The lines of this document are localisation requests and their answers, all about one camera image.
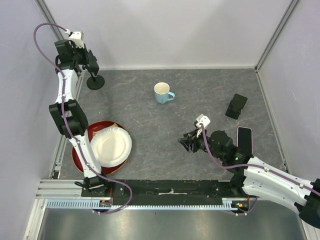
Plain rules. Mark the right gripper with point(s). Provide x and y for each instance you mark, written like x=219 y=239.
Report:
x=187 y=142

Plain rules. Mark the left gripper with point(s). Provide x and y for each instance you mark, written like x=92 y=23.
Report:
x=84 y=52

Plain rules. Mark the black round-base phone stand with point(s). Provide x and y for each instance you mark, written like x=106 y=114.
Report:
x=95 y=81

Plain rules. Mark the black phone clear case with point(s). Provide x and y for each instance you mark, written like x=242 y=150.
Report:
x=92 y=64

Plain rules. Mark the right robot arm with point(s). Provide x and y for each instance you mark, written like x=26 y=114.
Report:
x=253 y=177

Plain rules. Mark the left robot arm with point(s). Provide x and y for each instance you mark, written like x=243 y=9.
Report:
x=69 y=117

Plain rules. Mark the black phone pink case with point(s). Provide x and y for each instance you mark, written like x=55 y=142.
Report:
x=245 y=141

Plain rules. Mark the black folding phone stand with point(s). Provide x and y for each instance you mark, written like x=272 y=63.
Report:
x=235 y=106

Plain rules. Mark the light blue mug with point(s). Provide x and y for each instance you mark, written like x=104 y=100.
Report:
x=162 y=93

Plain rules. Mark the red round tray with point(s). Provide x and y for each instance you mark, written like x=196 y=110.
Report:
x=100 y=125

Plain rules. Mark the yellow item on tray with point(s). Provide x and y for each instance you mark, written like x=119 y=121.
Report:
x=95 y=132

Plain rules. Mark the white paper plate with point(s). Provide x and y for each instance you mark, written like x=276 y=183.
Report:
x=111 y=146

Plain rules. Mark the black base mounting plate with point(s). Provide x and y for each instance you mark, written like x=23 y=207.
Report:
x=163 y=192

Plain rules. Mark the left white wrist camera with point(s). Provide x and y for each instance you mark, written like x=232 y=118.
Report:
x=76 y=36

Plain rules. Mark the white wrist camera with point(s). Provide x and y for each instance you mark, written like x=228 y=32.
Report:
x=76 y=36
x=202 y=121

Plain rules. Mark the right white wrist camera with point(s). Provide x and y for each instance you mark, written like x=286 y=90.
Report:
x=202 y=121

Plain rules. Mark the slotted cable duct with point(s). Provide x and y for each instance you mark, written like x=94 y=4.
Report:
x=100 y=205

